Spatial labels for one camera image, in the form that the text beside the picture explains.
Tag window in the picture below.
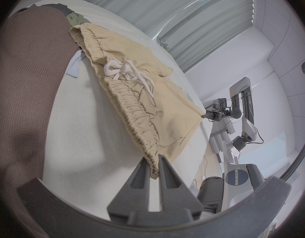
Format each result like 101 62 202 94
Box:
152 29 163 43

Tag black garment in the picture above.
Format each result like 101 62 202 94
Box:
44 3 75 17

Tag olive green garment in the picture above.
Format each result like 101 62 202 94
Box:
66 12 91 27

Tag black cable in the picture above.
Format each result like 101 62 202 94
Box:
255 129 265 144

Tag white garment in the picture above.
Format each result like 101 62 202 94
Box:
66 50 85 79

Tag tan shorts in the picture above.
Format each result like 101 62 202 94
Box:
69 22 205 179

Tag pale green curtain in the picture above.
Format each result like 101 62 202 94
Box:
60 0 228 38
156 0 256 73

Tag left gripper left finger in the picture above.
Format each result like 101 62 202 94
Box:
107 156 152 220

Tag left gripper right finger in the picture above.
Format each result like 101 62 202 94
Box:
158 155 203 219

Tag bed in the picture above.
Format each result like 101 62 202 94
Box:
9 0 217 218

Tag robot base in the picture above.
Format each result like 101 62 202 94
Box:
192 122 269 220

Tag brown garment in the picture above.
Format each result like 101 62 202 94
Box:
0 5 80 198

